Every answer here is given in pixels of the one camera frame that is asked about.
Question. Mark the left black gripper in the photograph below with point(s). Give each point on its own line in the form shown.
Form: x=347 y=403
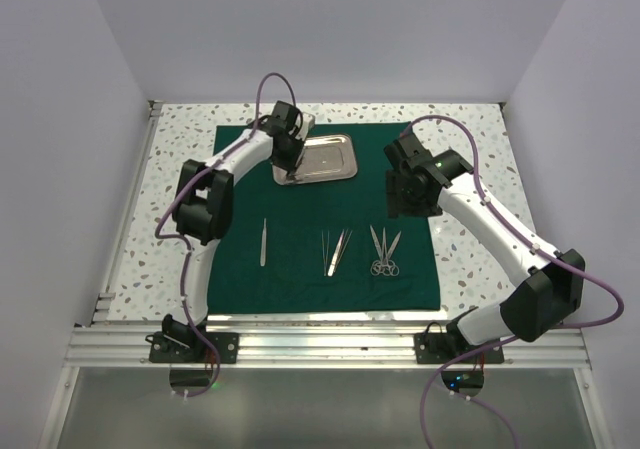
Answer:
x=290 y=164

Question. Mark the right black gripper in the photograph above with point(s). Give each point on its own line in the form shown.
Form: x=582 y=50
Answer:
x=397 y=203

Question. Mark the steel surgical scissors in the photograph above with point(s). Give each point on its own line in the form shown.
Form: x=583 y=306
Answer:
x=376 y=266

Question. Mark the steel hemostat forceps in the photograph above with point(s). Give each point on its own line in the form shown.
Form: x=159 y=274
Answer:
x=383 y=241

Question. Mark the dark green surgical cloth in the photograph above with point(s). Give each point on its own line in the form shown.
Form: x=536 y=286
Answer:
x=292 y=280

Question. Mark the steel tweezers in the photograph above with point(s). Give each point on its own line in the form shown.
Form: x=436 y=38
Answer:
x=345 y=241
x=325 y=244

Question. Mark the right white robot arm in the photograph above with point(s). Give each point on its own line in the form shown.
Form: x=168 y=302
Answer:
x=547 y=288

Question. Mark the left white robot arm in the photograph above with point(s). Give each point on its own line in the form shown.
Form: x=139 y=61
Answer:
x=204 y=204

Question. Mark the stainless steel instrument tray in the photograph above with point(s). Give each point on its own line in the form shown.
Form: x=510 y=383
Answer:
x=325 y=159

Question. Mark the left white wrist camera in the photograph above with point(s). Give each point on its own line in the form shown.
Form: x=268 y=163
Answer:
x=307 y=125

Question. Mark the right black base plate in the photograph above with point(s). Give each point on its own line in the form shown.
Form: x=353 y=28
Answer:
x=439 y=348

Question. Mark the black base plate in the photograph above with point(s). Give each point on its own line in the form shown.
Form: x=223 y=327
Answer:
x=220 y=346
x=439 y=348

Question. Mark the aluminium mounting rail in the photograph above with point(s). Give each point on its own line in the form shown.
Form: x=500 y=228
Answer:
x=317 y=341

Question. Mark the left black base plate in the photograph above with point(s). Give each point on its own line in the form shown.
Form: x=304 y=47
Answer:
x=220 y=346

